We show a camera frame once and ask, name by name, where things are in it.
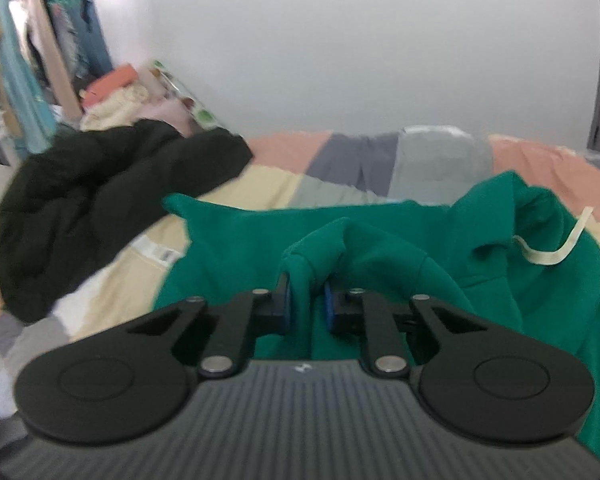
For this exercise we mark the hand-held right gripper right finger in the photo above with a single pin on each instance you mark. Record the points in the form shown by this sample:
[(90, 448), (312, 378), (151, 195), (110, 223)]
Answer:
[(328, 306)]

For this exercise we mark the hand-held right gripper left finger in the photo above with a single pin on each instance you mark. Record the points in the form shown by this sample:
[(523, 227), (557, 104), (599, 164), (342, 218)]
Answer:
[(286, 306)]

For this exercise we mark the green hoodie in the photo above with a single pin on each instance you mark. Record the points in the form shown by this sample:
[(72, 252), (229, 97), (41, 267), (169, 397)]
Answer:
[(430, 260)]

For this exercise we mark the patchwork bed blanket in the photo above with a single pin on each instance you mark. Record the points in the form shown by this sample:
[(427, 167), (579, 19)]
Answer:
[(345, 170)]

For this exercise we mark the black jacket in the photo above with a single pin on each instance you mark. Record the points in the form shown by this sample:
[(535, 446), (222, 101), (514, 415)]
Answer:
[(105, 210)]

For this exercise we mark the printed white pillow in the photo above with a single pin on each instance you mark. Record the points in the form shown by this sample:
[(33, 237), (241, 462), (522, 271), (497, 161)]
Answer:
[(185, 100)]

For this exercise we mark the cream cloth pile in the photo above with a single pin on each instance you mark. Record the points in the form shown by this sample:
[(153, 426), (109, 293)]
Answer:
[(115, 107)]

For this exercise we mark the pink folded cloth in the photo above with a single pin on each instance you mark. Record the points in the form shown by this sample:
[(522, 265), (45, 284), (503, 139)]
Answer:
[(112, 82)]

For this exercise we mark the pale pink hanging pants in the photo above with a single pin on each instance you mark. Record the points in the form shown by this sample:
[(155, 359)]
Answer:
[(50, 60)]

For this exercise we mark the light blue hanging garment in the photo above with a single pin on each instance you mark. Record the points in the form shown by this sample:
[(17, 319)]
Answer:
[(22, 75)]

